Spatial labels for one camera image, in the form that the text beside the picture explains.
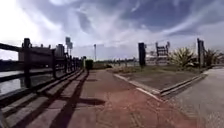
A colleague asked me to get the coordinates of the thin pole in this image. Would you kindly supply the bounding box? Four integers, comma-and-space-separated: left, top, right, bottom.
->
93, 43, 98, 62

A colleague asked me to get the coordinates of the sign on pole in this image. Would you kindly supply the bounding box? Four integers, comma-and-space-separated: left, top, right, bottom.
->
65, 36, 74, 57

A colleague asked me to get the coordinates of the red brick path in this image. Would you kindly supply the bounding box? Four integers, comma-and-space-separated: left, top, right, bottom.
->
0, 68, 201, 128

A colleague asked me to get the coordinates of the water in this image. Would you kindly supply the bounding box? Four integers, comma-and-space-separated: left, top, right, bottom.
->
0, 69, 56, 96

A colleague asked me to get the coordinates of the wooden frame structure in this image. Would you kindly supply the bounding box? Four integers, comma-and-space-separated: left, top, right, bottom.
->
154, 41, 171, 65

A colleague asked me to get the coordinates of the building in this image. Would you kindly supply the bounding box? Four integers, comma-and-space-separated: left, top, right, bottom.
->
18, 43, 66, 67

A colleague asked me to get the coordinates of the grey asphalt road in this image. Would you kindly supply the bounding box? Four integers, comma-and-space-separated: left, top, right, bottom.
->
163, 67, 224, 128

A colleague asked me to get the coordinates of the dark bin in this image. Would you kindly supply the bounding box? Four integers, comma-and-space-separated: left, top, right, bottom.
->
85, 59, 94, 72

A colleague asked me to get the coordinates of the pale kerb strip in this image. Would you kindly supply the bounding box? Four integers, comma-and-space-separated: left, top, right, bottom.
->
113, 72, 208, 103

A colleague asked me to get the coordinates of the dark wooden post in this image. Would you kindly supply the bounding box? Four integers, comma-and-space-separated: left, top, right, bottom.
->
138, 42, 147, 69
196, 37, 206, 70

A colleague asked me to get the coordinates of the bare dirt bed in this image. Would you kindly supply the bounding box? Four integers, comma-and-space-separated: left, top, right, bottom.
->
114, 68, 204, 91

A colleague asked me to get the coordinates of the dark wooden railing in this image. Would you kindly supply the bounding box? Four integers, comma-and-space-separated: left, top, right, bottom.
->
0, 37, 87, 101

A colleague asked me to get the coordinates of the spiky palm bush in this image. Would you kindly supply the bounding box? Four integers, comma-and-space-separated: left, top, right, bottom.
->
169, 47, 198, 70
203, 48, 221, 68

